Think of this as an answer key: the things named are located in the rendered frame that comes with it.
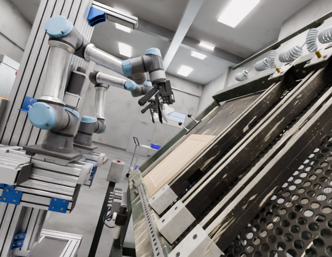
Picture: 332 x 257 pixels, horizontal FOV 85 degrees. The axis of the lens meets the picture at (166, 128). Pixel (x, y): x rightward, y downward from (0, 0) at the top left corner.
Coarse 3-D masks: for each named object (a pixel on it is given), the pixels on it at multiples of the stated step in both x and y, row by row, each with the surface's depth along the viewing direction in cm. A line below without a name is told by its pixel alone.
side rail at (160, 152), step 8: (216, 104) 196; (200, 112) 197; (208, 112) 194; (192, 120) 190; (184, 128) 187; (176, 136) 185; (168, 144) 183; (160, 152) 182; (152, 160) 180; (144, 168) 178
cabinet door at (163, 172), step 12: (180, 144) 158; (192, 144) 136; (204, 144) 119; (168, 156) 153; (180, 156) 133; (192, 156) 116; (156, 168) 148; (168, 168) 129; (180, 168) 113; (144, 180) 144; (156, 180) 126; (168, 180) 111; (156, 192) 110
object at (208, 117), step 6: (216, 108) 169; (210, 114) 168; (204, 120) 166; (198, 126) 165; (192, 132) 164; (180, 138) 166; (186, 138) 162; (174, 144) 163; (168, 150) 160; (162, 156) 157; (156, 162) 156; (150, 168) 155; (144, 174) 154
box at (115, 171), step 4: (112, 160) 173; (112, 164) 165; (116, 164) 166; (120, 164) 167; (112, 168) 165; (116, 168) 166; (120, 168) 167; (108, 172) 165; (112, 172) 165; (116, 172) 166; (120, 172) 167; (108, 176) 164; (112, 176) 165; (116, 176) 166; (120, 176) 167; (108, 180) 164; (112, 180) 165; (116, 180) 166
